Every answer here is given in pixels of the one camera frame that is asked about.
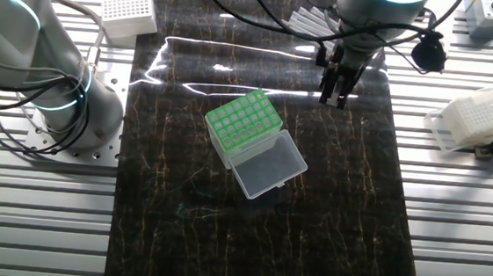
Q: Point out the white tip rack clear lid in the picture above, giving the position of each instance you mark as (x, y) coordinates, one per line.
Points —
(126, 7)

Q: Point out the green pipette tip holder box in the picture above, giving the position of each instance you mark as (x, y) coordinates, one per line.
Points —
(243, 124)

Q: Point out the grey button control box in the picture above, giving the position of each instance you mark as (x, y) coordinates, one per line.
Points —
(487, 22)

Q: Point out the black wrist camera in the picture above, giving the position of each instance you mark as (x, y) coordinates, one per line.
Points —
(429, 53)

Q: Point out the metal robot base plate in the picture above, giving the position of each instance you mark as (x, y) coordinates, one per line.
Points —
(116, 83)

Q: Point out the white tip rack tilted box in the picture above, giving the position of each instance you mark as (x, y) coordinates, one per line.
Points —
(477, 116)

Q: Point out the black marble pattern mat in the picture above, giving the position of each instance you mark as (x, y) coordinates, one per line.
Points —
(333, 206)

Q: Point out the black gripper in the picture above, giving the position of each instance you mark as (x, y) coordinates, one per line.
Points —
(345, 64)

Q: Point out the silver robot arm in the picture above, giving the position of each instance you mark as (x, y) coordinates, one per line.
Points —
(8, 26)

